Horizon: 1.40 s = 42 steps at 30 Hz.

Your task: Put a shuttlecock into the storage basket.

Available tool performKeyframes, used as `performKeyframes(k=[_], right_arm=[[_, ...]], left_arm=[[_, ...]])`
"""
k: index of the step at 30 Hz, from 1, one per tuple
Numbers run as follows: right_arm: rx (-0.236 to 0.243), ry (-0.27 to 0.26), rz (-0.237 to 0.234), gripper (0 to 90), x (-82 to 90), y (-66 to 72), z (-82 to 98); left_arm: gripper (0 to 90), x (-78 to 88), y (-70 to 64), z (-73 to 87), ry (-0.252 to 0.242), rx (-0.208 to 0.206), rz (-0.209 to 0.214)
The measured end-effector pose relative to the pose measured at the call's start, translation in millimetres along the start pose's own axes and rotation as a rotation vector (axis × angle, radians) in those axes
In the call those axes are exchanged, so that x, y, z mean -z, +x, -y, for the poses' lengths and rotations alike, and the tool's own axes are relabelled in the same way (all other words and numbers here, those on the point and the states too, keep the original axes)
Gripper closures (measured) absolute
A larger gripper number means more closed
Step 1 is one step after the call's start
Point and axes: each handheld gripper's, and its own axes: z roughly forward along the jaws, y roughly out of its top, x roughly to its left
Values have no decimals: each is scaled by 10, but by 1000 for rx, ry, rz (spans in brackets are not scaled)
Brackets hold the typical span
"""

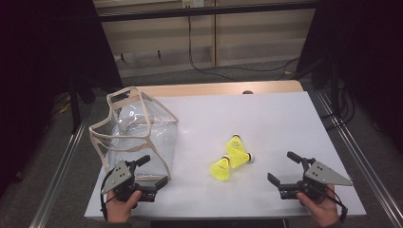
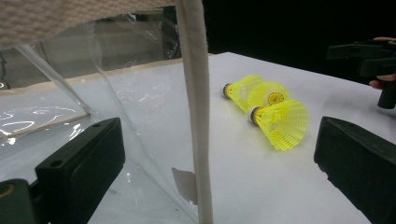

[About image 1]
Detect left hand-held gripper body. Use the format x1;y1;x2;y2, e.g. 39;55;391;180
100;160;159;203

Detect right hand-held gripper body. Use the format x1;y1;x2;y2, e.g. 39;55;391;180
278;157;354;201

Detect clear bag with beige trim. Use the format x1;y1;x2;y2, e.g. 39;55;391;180
88;85;180;182

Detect person's left hand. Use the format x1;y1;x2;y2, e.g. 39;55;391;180
106;189;143;223

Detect person's right hand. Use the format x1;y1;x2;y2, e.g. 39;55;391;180
296;184;340;228

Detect white table mat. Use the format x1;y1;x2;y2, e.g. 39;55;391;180
84;90;368;220

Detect black metal stand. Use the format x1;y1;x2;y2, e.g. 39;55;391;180
69;75;81;133
312;53;342;110

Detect beige wooden cabinet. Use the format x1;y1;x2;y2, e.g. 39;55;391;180
93;0;317;79

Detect black curtain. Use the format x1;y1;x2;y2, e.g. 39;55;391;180
0;0;124;198
297;0;403;154

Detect black metal crossbar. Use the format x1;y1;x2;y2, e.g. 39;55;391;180
98;1;321;23

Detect left hand-held gripper black cable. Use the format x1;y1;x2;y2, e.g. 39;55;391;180
100;169;110;222

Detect hand-held gripper black cable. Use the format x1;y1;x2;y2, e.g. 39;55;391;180
307;183;350;223
100;169;110;222

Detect right hand-held gripper black cable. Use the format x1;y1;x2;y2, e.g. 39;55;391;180
307;183;350;223

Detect black floor cables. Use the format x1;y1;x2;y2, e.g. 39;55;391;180
319;80;356;131

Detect black hanging power cable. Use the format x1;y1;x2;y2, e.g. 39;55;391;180
187;15;300;82

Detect white wall socket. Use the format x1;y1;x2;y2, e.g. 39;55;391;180
182;0;204;9

